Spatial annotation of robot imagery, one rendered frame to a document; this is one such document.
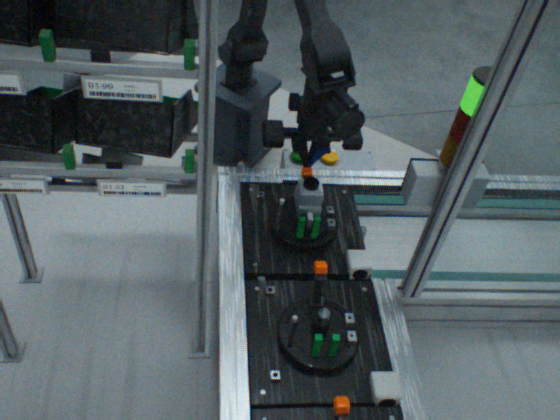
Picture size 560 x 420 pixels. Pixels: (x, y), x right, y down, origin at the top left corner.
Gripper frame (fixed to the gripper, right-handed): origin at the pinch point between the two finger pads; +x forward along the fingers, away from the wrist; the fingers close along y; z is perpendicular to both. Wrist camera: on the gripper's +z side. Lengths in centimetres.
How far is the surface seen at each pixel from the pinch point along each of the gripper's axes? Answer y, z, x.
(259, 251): 9.2, -13.8, 12.6
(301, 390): 3.9, -42.4, 12.7
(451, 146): -16.8, -20.2, -20.2
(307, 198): 0.9, -9.8, 2.0
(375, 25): -82, 244, 109
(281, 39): -24, 224, 109
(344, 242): -7.9, -11.3, 12.6
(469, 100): -16.7, -20.1, -28.5
